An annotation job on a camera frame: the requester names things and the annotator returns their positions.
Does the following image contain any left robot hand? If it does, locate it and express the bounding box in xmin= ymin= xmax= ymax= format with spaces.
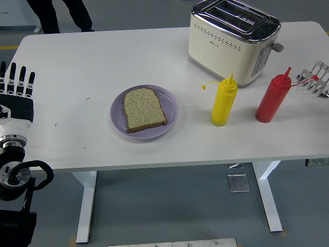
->
xmin=0 ymin=61 xmax=35 ymax=137

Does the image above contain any clear floor plate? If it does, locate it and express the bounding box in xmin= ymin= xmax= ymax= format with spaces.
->
xmin=227 ymin=173 xmax=250 ymax=193

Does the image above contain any cream and chrome toaster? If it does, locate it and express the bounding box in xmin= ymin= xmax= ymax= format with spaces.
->
xmin=188 ymin=0 xmax=285 ymax=87

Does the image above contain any person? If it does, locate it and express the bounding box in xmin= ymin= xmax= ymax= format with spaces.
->
xmin=26 ymin=0 xmax=95 ymax=34

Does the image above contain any purple plate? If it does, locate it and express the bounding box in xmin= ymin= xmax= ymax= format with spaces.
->
xmin=110 ymin=84 xmax=179 ymax=140

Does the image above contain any white table leg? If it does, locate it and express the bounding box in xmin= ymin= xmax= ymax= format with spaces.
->
xmin=251 ymin=161 xmax=284 ymax=233
xmin=71 ymin=170 xmax=98 ymax=244

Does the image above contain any white cabinet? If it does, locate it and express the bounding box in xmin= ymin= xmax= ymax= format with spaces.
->
xmin=0 ymin=0 xmax=42 ymax=33

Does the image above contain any table control panel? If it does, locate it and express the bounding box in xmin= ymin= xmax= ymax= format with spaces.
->
xmin=305 ymin=158 xmax=329 ymax=167

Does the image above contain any yellow squeeze bottle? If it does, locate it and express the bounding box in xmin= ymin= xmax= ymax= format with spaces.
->
xmin=201 ymin=73 xmax=239 ymax=127

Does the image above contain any bread slice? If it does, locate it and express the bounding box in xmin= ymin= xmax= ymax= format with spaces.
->
xmin=122 ymin=87 xmax=168 ymax=134

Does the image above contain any red squeeze bottle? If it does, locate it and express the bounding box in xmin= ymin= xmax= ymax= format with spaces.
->
xmin=254 ymin=67 xmax=320 ymax=124

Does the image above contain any metal toast rack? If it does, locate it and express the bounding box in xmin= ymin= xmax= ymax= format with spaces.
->
xmin=297 ymin=61 xmax=329 ymax=98

